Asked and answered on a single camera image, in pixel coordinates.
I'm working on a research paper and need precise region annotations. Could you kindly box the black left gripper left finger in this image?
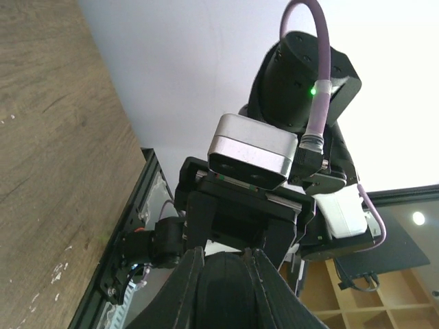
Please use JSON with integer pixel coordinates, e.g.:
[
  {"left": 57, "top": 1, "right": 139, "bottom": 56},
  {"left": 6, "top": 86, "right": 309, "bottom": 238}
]
[{"left": 128, "top": 247, "right": 204, "bottom": 328}]

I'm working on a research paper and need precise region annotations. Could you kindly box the light blue slotted cable duct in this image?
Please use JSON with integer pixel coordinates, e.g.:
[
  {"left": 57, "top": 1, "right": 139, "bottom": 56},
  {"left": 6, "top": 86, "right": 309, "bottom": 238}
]
[{"left": 104, "top": 282, "right": 137, "bottom": 329}]

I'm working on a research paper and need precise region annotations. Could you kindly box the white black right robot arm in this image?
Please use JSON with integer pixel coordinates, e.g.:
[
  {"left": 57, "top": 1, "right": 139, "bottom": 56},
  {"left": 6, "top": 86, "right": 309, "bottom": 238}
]
[{"left": 122, "top": 32, "right": 387, "bottom": 268}]

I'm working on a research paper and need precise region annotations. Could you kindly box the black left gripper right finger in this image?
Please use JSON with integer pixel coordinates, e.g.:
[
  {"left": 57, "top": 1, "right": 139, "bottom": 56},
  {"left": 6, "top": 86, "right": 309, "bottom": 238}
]
[{"left": 244, "top": 248, "right": 326, "bottom": 329}]

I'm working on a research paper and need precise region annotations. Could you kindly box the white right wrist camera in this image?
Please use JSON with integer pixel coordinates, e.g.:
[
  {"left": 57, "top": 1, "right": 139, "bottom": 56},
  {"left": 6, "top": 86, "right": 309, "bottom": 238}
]
[{"left": 208, "top": 113, "right": 298, "bottom": 191}]

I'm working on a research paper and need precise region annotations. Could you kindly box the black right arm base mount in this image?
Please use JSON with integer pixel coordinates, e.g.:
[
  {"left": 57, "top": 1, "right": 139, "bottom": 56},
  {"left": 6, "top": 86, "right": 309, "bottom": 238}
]
[{"left": 99, "top": 228, "right": 154, "bottom": 305}]

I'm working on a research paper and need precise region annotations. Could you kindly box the wooden shelving unit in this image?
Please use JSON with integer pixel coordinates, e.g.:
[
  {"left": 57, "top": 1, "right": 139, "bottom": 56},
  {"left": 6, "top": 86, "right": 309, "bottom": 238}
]
[{"left": 300, "top": 260, "right": 438, "bottom": 329}]

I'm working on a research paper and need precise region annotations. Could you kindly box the black enclosure frame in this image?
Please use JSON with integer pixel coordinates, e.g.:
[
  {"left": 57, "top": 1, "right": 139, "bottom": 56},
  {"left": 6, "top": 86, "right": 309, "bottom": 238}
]
[{"left": 69, "top": 149, "right": 173, "bottom": 328}]

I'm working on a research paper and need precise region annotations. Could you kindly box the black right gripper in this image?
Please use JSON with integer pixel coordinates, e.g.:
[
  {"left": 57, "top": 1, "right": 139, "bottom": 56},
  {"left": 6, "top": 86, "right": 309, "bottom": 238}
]
[{"left": 175, "top": 157, "right": 316, "bottom": 270}]

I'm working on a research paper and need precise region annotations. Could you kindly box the black remote control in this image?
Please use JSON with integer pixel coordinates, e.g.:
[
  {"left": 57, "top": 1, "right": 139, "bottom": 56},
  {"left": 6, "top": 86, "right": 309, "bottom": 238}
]
[{"left": 194, "top": 252, "right": 258, "bottom": 329}]

